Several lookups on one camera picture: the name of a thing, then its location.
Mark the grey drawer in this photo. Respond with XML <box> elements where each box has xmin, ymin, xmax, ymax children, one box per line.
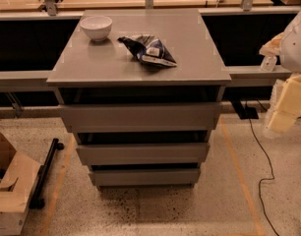
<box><xmin>59</xmin><ymin>102</ymin><xmax>220</xmax><ymax>133</ymax></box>
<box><xmin>77</xmin><ymin>143</ymin><xmax>210</xmax><ymax>165</ymax></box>
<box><xmin>89</xmin><ymin>168</ymin><xmax>201</xmax><ymax>187</ymax></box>

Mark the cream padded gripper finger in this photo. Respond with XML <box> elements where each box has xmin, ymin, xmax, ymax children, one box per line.
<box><xmin>259</xmin><ymin>32</ymin><xmax>283</xmax><ymax>56</ymax></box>
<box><xmin>264</xmin><ymin>74</ymin><xmax>301</xmax><ymax>139</ymax></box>

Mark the dark blue chip bag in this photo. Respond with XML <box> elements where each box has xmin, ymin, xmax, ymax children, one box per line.
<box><xmin>118</xmin><ymin>34</ymin><xmax>177</xmax><ymax>67</ymax></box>

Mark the grey metal railing frame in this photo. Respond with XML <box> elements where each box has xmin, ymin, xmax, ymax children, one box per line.
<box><xmin>0</xmin><ymin>0</ymin><xmax>301</xmax><ymax>93</ymax></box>

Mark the black floor socket box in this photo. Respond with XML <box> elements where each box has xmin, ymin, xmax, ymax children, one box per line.
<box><xmin>231</xmin><ymin>101</ymin><xmax>259</xmax><ymax>120</ymax></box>

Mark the black floor cable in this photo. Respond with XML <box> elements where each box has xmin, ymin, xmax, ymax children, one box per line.
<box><xmin>245</xmin><ymin>100</ymin><xmax>301</xmax><ymax>236</ymax></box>

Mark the clear sanitizer pump bottle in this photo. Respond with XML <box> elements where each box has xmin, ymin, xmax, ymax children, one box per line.
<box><xmin>260</xmin><ymin>56</ymin><xmax>277</xmax><ymax>72</ymax></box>

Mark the grey middle drawer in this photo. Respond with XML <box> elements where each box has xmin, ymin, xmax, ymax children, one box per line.
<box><xmin>77</xmin><ymin>143</ymin><xmax>210</xmax><ymax>165</ymax></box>

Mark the white ceramic bowl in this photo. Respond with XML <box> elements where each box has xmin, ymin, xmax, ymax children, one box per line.
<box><xmin>80</xmin><ymin>16</ymin><xmax>112</xmax><ymax>41</ymax></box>

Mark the grey drawer cabinet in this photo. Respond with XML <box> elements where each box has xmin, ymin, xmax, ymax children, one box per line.
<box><xmin>47</xmin><ymin>9</ymin><xmax>231</xmax><ymax>188</ymax></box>

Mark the black metal bar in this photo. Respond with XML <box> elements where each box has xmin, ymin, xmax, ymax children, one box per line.
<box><xmin>29</xmin><ymin>138</ymin><xmax>65</xmax><ymax>209</ymax></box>

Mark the grey top drawer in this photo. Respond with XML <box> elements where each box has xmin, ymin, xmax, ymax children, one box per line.
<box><xmin>59</xmin><ymin>102</ymin><xmax>220</xmax><ymax>133</ymax></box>

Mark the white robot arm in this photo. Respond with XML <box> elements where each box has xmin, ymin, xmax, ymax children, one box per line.
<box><xmin>259</xmin><ymin>10</ymin><xmax>301</xmax><ymax>138</ymax></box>

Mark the open cardboard box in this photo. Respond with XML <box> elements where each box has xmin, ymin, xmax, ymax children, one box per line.
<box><xmin>0</xmin><ymin>133</ymin><xmax>40</xmax><ymax>236</ymax></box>

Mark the grey bottom drawer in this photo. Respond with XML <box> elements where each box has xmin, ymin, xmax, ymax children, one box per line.
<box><xmin>89</xmin><ymin>168</ymin><xmax>201</xmax><ymax>187</ymax></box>

